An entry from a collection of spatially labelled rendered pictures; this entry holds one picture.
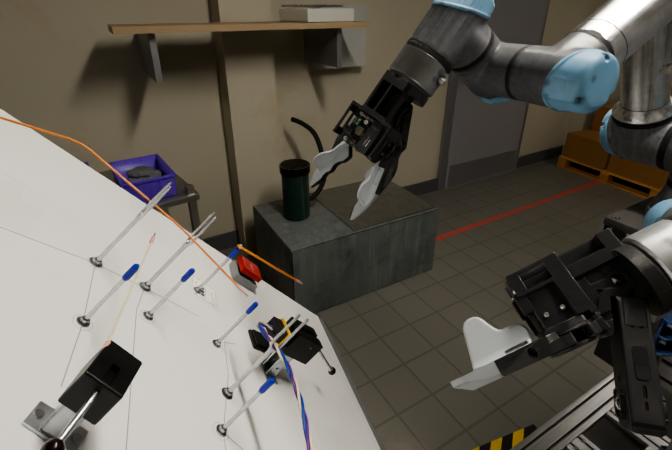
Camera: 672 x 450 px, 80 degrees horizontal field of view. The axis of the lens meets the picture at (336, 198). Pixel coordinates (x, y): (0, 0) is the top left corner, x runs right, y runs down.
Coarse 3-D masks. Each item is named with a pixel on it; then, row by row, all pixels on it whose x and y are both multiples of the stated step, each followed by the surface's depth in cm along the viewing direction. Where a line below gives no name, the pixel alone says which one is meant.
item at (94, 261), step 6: (168, 186) 50; (162, 192) 51; (156, 198) 52; (150, 204) 52; (144, 210) 52; (138, 216) 51; (132, 222) 51; (126, 228) 51; (120, 234) 51; (114, 240) 51; (108, 246) 51; (102, 252) 51; (108, 252) 51; (90, 258) 51; (96, 258) 51; (102, 258) 51; (96, 264) 51; (102, 264) 52
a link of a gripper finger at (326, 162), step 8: (344, 144) 61; (328, 152) 61; (336, 152) 62; (344, 152) 63; (320, 160) 61; (328, 160) 63; (336, 160) 63; (344, 160) 63; (320, 168) 64; (328, 168) 64; (312, 176) 65; (320, 176) 64; (312, 184) 65
